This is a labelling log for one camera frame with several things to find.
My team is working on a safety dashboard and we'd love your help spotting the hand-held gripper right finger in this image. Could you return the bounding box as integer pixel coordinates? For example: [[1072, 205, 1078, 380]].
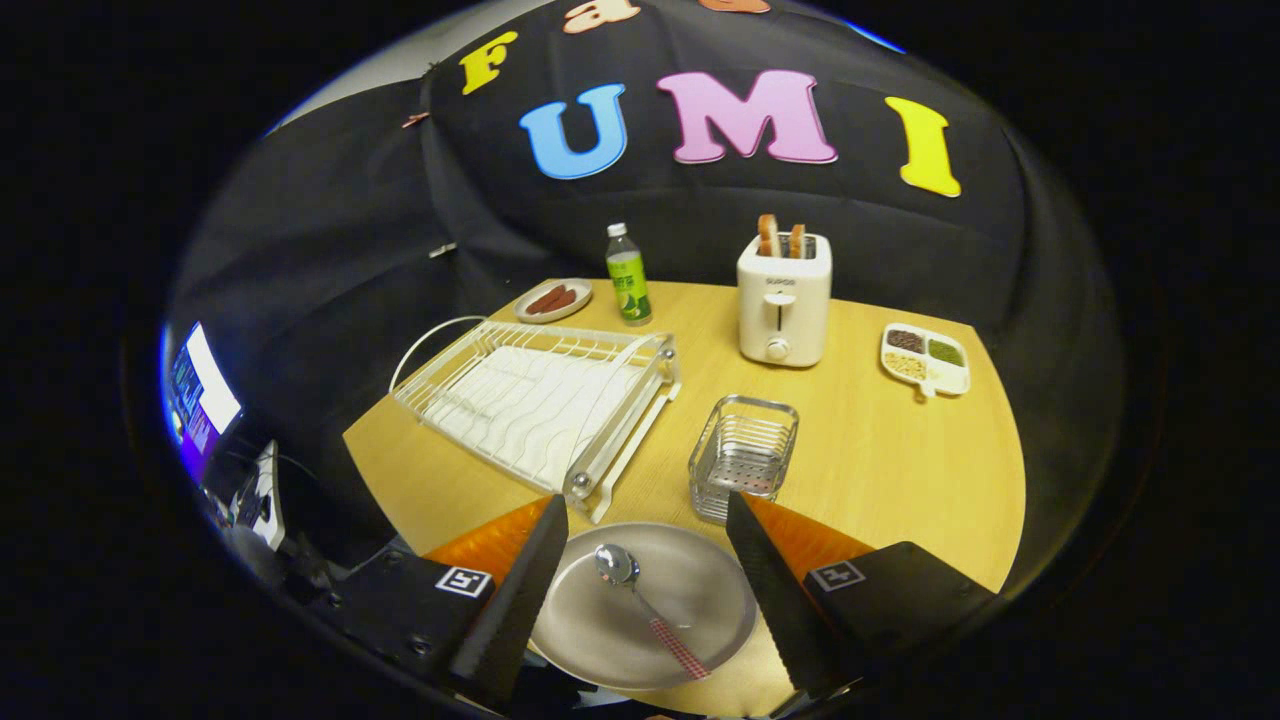
[[725, 490, 1001, 701]]

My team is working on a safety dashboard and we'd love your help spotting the computer monitor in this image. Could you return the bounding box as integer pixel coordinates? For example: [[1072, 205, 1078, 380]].
[[163, 322, 244, 483]]

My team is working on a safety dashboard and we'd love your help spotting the spoon with checked handle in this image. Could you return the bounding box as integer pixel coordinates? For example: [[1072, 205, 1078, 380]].
[[595, 543, 713, 681]]

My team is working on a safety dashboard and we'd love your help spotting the grey round plate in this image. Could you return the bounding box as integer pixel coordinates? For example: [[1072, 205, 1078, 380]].
[[528, 522, 759, 691]]

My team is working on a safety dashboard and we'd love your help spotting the white device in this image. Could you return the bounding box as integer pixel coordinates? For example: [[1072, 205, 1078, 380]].
[[232, 440, 288, 549]]

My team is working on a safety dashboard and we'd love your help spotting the small beige saucer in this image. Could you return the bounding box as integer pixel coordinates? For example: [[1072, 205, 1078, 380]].
[[513, 278, 594, 324]]

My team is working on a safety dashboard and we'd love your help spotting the white toaster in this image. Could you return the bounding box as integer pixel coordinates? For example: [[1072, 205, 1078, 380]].
[[737, 232, 834, 369]]

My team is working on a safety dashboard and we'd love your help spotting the white divided dish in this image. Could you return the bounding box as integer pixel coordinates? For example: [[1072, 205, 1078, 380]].
[[880, 322, 972, 401]]

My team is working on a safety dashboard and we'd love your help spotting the metal wire basket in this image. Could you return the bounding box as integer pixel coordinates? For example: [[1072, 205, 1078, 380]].
[[688, 394, 801, 526]]

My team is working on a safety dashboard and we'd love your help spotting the green label drink bottle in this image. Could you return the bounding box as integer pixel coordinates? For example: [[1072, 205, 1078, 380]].
[[606, 222, 654, 327]]

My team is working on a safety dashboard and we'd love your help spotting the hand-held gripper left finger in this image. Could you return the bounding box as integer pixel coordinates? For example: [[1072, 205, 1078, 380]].
[[310, 494, 571, 706]]

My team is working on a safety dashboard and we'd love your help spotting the white wire dish rack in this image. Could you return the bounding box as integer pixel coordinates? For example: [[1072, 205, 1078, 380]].
[[388, 315, 683, 525]]

